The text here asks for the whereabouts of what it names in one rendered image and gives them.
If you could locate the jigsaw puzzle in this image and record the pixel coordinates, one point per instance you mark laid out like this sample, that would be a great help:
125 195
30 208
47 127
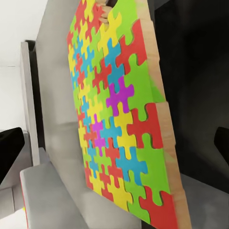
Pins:
124 121

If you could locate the desk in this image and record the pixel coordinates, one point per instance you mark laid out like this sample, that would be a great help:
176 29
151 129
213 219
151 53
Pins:
192 37

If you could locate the swivel chair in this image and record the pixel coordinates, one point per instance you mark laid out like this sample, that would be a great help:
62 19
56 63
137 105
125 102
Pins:
48 204

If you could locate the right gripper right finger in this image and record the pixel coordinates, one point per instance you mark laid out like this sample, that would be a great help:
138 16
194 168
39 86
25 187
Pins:
221 142

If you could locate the toy box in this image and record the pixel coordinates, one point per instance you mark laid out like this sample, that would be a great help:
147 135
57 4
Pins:
11 197

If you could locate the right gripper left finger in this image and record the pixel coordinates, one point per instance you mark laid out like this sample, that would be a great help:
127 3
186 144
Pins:
11 143

